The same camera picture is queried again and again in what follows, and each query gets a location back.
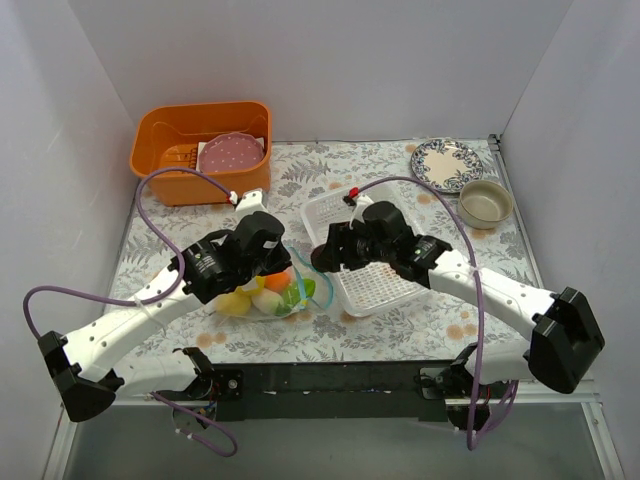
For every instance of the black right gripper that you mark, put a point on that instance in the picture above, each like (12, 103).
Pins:
(335, 246)

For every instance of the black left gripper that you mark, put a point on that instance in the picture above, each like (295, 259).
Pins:
(279, 256)

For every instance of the clear zip top bag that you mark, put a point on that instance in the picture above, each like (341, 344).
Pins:
(299, 269)

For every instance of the green avocado half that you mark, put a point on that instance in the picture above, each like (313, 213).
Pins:
(295, 299)

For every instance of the white radish with leaves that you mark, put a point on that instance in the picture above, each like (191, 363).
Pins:
(267, 302)

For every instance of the orange tangerine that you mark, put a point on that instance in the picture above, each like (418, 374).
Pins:
(277, 282)

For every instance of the yellow lemon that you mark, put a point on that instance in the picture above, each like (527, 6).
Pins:
(253, 287)

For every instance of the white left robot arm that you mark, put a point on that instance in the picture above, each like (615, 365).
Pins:
(88, 365)

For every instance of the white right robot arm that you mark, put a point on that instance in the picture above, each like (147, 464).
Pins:
(559, 335)

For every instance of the white perforated plastic basket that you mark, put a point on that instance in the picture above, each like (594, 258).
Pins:
(371, 290)

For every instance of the pink polka dot plate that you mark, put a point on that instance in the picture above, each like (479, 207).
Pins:
(229, 152)

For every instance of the orange dish rack insert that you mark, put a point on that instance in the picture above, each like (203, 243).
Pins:
(180, 155)

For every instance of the floral table mat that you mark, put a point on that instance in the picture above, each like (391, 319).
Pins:
(434, 326)

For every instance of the blue floral ceramic plate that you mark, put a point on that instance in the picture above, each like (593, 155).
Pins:
(446, 165)

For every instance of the orange plastic tub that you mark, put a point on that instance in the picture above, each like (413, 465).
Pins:
(171, 125)

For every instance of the beige ceramic bowl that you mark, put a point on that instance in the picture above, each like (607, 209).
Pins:
(484, 204)

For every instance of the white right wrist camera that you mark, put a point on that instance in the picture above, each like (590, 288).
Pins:
(358, 202)

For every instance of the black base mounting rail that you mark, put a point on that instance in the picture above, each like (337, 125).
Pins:
(330, 390)

